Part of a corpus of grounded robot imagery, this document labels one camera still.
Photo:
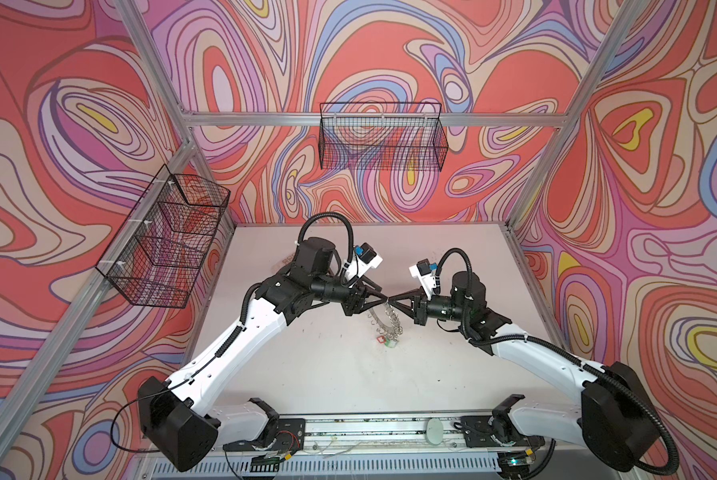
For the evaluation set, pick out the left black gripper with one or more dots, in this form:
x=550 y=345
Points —
x=357 y=298

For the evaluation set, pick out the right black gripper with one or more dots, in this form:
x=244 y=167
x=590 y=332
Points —
x=419 y=309

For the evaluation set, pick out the metal disc key ring holder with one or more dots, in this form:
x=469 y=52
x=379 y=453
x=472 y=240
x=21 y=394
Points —
x=386 y=322

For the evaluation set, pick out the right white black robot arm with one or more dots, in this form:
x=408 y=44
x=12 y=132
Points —
x=608 y=410

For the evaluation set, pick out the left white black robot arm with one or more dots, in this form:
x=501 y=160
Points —
x=179 y=415

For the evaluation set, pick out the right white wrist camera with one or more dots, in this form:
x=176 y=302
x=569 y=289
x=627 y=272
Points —
x=425 y=273

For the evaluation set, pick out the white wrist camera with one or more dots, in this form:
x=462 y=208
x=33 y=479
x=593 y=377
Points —
x=365 y=258
x=425 y=273

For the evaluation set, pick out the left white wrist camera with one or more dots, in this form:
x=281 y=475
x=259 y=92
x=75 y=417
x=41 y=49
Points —
x=365 y=258

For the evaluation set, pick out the white oval puck on rail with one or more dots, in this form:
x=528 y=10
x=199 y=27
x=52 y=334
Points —
x=434 y=432

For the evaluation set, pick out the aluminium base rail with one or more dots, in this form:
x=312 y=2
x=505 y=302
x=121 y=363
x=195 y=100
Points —
x=381 y=446

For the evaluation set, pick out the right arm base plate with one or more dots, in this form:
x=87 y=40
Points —
x=487 y=431

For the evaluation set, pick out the black wire basket back wall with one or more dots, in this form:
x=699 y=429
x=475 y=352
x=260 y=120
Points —
x=382 y=135

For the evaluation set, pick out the black wire basket wall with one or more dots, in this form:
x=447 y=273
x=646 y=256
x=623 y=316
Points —
x=382 y=135
x=173 y=224

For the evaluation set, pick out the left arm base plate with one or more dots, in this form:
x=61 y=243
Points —
x=282 y=435

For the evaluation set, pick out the black wire basket left wall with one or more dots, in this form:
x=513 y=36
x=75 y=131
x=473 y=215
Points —
x=173 y=224

